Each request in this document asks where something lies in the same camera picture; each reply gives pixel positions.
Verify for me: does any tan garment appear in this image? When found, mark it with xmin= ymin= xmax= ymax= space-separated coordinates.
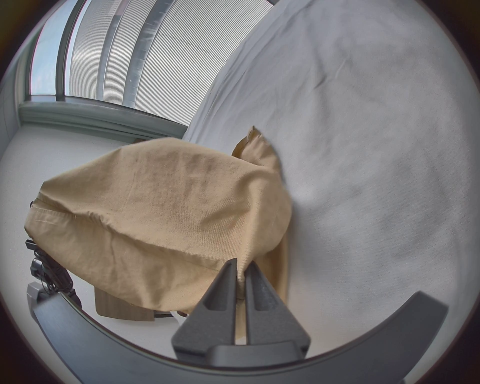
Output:
xmin=23 ymin=126 xmax=293 ymax=316

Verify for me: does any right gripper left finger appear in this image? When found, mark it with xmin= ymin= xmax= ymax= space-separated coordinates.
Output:
xmin=172 ymin=258 xmax=239 ymax=357

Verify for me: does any bed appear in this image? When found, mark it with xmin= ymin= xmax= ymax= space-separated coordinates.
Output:
xmin=94 ymin=0 xmax=474 ymax=357

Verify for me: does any window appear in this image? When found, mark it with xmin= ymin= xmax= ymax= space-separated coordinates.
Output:
xmin=18 ymin=0 xmax=275 ymax=143

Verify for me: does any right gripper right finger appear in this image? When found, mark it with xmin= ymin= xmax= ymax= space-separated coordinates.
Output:
xmin=244 ymin=260 xmax=311 ymax=356

